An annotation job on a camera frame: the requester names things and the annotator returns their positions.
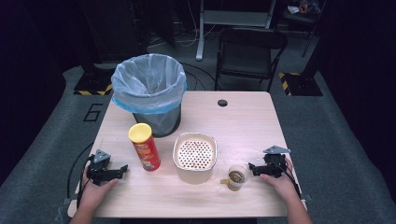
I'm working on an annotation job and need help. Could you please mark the black floor cables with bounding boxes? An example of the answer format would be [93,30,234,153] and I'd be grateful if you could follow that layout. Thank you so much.
[180,62,219,91]

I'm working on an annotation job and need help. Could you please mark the person's right hand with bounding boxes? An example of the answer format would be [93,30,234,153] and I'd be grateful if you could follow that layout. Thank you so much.
[260,157,298,200]

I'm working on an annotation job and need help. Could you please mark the person's left hand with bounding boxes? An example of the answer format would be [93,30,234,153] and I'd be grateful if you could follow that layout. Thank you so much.
[79,164,120,209]

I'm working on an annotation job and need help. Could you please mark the hazard-striped black stand base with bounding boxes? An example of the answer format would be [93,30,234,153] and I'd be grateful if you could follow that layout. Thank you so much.
[278,72,324,97]
[73,66,114,96]

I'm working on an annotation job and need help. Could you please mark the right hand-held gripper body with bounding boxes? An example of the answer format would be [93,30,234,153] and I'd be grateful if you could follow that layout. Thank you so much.
[262,145,292,179]

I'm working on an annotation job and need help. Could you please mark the black mesh trash bin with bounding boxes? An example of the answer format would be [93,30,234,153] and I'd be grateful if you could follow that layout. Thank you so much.
[132,104,182,138]

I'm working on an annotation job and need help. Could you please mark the clear plastic cup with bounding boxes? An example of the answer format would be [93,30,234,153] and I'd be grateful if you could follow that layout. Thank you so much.
[227,165,250,192]

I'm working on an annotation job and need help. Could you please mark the black cabinet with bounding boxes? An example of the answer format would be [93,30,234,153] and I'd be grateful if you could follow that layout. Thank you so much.
[78,0,149,63]

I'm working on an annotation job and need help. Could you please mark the pale blue bin liner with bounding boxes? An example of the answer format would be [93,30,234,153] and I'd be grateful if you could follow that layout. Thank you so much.
[110,53,188,116]

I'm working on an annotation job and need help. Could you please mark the red chips can yellow lid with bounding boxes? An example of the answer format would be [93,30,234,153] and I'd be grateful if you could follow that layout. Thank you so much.
[128,122,162,172]

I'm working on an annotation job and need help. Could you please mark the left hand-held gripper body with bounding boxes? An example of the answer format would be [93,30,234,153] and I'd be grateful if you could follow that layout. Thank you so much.
[86,148,113,187]

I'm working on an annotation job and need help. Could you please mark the black folding chair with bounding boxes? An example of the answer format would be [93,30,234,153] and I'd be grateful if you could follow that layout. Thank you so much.
[214,27,289,93]

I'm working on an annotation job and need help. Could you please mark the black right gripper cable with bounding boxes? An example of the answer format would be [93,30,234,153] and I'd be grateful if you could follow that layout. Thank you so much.
[273,160,302,201]

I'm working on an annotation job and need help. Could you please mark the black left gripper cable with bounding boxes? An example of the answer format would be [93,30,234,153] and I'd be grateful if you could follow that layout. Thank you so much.
[66,142,95,208]

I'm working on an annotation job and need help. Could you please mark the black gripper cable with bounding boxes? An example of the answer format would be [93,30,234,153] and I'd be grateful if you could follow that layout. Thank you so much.
[66,142,95,208]
[273,160,302,201]

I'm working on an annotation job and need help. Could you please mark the white desk frame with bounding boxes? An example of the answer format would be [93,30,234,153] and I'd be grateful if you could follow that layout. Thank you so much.
[195,0,276,62]

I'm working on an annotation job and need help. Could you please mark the white floor cables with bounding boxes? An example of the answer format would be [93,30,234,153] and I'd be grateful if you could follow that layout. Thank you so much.
[174,0,217,49]

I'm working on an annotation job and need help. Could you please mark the white strainer container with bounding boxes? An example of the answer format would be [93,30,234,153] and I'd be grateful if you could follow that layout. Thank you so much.
[172,132,219,185]

